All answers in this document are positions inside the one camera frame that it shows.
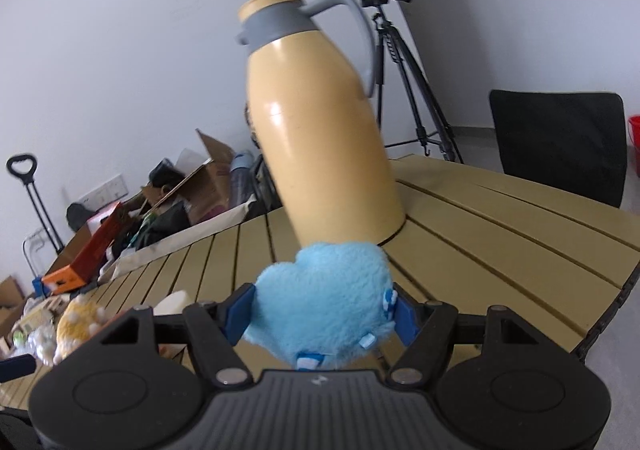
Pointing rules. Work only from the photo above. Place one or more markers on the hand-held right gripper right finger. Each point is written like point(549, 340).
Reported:
point(404, 320)

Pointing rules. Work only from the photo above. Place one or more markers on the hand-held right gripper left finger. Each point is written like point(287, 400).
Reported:
point(237, 317)

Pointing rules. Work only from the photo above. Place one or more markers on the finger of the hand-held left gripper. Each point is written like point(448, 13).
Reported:
point(17, 367)

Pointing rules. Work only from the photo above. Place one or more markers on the yellow and white plush toy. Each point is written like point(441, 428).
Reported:
point(80, 325)

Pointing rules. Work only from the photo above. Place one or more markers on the blue plush toy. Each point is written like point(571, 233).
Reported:
point(320, 300)

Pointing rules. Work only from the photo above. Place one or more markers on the green white small bottle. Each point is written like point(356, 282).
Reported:
point(18, 337)

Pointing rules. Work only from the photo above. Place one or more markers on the crumpled clear plastic bottle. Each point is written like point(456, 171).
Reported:
point(40, 345)

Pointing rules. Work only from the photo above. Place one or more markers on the beige small carton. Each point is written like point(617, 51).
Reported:
point(37, 317)

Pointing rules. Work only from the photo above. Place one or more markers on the white paper box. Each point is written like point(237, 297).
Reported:
point(172, 302)

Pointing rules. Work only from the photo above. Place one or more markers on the olive folding camping table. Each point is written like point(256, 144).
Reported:
point(500, 250)

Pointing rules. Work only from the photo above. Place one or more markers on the orange cardboard box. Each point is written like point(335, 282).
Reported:
point(85, 260)

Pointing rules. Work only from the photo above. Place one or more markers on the open brown cardboard box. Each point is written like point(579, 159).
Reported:
point(210, 190)

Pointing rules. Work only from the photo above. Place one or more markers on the grey blue water bottle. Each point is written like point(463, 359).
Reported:
point(242, 180)

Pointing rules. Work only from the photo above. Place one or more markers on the black pouch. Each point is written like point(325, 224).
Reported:
point(167, 173)

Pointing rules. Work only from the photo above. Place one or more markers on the black bag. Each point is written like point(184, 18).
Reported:
point(82, 217)

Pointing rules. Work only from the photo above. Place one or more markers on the yellow thermos jug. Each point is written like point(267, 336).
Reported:
point(320, 130)

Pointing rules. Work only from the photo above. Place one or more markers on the black folding chair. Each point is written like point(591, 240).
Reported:
point(555, 140)

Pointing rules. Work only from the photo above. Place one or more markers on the red plastic bucket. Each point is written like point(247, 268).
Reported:
point(635, 140)

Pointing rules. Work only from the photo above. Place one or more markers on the white metal frame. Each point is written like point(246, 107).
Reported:
point(30, 255)

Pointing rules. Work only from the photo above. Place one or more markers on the white wall socket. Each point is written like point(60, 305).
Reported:
point(103, 189)
point(88, 196)
point(117, 182)

